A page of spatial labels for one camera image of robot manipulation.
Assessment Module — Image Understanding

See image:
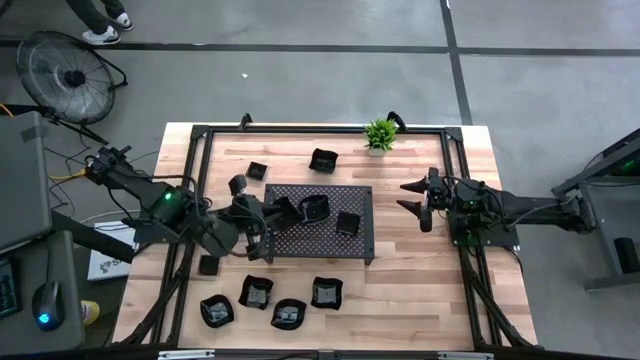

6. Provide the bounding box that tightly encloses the grey desk surface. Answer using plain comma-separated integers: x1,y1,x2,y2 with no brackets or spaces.
0,230,86,354

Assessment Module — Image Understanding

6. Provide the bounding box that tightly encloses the black metal floor fan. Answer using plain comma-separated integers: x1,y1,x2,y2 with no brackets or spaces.
15,29,129,126

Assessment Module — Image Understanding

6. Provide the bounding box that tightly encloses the small black square plate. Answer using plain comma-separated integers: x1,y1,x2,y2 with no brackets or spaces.
335,211,363,238
244,160,269,182
197,254,222,277

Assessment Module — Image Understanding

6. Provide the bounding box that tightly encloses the black rounded plate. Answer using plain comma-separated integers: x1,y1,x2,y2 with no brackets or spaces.
270,298,308,331
298,194,332,226
199,293,235,329

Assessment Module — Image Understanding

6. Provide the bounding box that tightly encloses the white printed cardboard box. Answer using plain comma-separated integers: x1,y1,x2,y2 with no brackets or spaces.
87,219,140,282

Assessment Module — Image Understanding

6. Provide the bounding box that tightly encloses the grey metal cart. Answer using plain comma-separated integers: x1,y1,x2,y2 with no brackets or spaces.
552,128,640,294

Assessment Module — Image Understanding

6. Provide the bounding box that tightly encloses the small black wavy plate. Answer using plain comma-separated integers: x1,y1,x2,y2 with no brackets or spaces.
308,147,340,175

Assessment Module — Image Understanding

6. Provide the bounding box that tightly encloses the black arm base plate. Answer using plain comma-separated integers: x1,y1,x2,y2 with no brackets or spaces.
448,214,521,247
133,219,201,246

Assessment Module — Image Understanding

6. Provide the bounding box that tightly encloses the large black wavy square plate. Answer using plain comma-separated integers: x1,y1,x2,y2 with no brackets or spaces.
310,276,345,311
237,274,275,311

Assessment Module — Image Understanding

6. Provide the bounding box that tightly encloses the black computer mouse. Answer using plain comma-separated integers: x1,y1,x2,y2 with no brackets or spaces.
31,280,66,332

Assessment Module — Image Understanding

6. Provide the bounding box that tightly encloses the black perforated metal riser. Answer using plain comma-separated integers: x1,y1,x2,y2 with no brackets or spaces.
258,183,375,265

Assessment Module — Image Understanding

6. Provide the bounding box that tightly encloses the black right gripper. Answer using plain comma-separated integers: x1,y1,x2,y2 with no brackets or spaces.
396,167,476,233

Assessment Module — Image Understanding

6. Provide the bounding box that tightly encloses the black floor stand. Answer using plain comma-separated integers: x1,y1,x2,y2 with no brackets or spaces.
0,102,110,147

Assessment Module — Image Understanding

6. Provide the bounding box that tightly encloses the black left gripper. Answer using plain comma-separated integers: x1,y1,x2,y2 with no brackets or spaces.
228,173,303,261

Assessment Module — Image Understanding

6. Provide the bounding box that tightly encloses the grey case with tape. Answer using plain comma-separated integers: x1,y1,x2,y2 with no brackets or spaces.
0,110,54,254

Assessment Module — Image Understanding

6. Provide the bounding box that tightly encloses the green plant in white pot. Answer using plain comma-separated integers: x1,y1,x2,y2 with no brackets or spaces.
363,118,400,154

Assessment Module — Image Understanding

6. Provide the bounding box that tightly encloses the backlit keyboard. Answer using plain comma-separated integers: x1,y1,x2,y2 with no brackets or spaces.
0,257,21,321

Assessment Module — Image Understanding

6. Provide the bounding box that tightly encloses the black diagonal beam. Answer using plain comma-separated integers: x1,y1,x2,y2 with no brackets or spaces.
49,209,137,265

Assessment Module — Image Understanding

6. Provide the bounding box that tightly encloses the silver aluminium extrusion bar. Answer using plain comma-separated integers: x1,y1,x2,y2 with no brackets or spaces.
437,351,495,360
158,349,216,360

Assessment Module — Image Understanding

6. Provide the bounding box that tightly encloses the person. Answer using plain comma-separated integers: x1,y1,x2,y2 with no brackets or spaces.
64,0,135,46

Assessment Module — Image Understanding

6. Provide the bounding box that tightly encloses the yellow extension cord plug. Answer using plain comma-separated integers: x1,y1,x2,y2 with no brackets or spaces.
49,167,91,181

